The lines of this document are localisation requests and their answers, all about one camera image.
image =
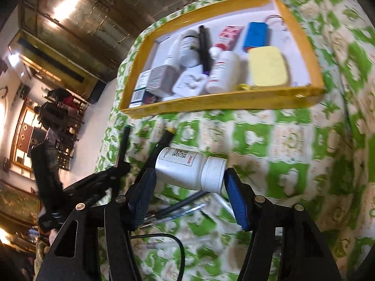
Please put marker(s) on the white pill bottle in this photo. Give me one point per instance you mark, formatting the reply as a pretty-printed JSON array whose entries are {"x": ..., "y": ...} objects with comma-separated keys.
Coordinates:
[{"x": 190, "y": 170}]

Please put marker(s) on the dark pen on blanket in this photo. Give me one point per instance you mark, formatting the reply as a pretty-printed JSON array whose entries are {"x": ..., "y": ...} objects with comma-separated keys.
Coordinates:
[{"x": 180, "y": 204}]

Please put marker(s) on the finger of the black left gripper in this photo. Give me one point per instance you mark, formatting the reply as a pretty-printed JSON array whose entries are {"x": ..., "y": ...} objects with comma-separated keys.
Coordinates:
[
  {"x": 123, "y": 146},
  {"x": 164, "y": 142}
]

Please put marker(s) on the grey medicine carton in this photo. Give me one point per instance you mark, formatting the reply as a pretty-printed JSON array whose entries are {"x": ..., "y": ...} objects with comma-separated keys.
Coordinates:
[{"x": 162, "y": 80}]

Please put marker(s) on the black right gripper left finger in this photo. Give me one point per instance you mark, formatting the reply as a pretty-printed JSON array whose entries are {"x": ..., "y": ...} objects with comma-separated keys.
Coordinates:
[{"x": 122, "y": 218}]

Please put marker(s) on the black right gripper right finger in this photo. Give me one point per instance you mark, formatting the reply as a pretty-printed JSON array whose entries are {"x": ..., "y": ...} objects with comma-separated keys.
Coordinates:
[{"x": 257, "y": 215}]

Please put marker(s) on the seated person in red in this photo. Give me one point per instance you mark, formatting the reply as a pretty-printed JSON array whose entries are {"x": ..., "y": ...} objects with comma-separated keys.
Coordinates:
[{"x": 61, "y": 95}]

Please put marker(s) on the white red-label bottle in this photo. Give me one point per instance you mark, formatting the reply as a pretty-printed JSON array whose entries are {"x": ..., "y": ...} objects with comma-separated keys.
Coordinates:
[{"x": 225, "y": 73}]

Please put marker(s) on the white green medicine carton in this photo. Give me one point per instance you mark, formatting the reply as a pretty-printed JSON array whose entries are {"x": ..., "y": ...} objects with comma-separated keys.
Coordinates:
[{"x": 139, "y": 96}]

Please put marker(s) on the wooden glass cabinet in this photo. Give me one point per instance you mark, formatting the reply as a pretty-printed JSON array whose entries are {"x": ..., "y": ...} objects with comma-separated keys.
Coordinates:
[{"x": 79, "y": 44}]

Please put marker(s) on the black purple marker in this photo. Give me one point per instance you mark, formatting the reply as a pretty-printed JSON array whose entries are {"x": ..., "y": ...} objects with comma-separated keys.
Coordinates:
[{"x": 204, "y": 50}]

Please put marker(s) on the green white patterned blanket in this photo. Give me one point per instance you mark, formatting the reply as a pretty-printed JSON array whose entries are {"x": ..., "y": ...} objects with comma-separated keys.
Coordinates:
[{"x": 321, "y": 157}]

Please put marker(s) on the pink white tube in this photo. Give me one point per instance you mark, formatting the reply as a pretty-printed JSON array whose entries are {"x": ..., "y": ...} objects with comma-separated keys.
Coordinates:
[{"x": 225, "y": 41}]

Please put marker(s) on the yellow rectangular tin box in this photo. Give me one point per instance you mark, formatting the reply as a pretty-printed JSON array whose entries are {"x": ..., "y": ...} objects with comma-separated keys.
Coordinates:
[{"x": 267, "y": 67}]

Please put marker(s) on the yellow-edged white tray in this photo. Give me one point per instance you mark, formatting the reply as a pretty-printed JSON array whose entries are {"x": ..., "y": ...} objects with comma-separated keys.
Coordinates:
[{"x": 305, "y": 86}]

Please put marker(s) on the blue battery pack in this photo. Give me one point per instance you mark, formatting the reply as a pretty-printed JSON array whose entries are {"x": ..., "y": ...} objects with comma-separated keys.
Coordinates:
[{"x": 256, "y": 36}]

